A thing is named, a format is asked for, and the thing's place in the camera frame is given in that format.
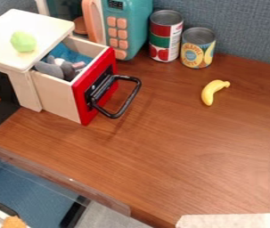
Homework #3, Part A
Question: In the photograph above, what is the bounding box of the teal toy microwave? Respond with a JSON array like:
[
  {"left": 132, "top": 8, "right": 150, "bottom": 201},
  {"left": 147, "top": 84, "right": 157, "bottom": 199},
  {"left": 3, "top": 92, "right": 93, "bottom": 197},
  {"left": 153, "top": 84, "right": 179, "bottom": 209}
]
[{"left": 34, "top": 0, "right": 155, "bottom": 61}]

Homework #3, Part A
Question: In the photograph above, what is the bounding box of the green toy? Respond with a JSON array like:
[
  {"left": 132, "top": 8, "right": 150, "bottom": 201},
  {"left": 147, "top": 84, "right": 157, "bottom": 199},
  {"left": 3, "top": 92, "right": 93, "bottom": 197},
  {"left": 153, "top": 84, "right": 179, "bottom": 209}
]
[{"left": 9, "top": 30, "right": 38, "bottom": 53}]

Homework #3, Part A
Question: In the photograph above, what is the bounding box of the yellow toy banana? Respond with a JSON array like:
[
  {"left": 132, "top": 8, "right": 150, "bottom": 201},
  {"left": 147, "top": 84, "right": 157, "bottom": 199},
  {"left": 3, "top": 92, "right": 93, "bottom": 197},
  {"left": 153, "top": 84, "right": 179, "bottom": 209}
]
[{"left": 200, "top": 79, "right": 233, "bottom": 107}]

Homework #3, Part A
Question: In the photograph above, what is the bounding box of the yellow and blue can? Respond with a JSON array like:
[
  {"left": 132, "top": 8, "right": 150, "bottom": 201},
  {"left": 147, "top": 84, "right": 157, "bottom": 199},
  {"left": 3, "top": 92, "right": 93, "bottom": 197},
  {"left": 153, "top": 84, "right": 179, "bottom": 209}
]
[{"left": 179, "top": 27, "right": 217, "bottom": 69}]

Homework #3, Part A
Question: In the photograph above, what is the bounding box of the blue cloth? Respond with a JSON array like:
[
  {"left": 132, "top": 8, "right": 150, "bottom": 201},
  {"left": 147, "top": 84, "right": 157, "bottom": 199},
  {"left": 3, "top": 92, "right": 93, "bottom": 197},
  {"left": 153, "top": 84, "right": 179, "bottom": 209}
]
[{"left": 46, "top": 42, "right": 95, "bottom": 67}]

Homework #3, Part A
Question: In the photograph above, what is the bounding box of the white cabinet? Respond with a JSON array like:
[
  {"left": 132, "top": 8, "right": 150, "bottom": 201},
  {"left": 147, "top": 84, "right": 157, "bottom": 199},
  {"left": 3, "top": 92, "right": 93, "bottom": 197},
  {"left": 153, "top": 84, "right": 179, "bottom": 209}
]
[{"left": 0, "top": 8, "right": 77, "bottom": 113}]

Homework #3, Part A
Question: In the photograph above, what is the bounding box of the grey plush animal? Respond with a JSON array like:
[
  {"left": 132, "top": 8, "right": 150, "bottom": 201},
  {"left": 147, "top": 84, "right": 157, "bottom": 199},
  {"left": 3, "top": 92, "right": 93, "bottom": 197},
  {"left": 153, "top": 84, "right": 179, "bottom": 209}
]
[{"left": 33, "top": 54, "right": 87, "bottom": 82}]

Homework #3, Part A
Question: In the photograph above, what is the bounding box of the red drawer with black handle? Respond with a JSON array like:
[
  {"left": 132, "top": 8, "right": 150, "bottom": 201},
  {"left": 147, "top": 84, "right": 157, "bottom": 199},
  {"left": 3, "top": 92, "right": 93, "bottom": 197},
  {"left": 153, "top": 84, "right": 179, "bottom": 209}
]
[{"left": 29, "top": 36, "right": 143, "bottom": 126}]

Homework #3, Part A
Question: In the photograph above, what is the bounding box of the red and green can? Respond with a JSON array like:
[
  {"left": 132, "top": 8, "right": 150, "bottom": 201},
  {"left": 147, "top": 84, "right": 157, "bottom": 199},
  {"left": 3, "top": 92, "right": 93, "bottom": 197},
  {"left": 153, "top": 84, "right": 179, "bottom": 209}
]
[{"left": 147, "top": 9, "right": 185, "bottom": 63}]

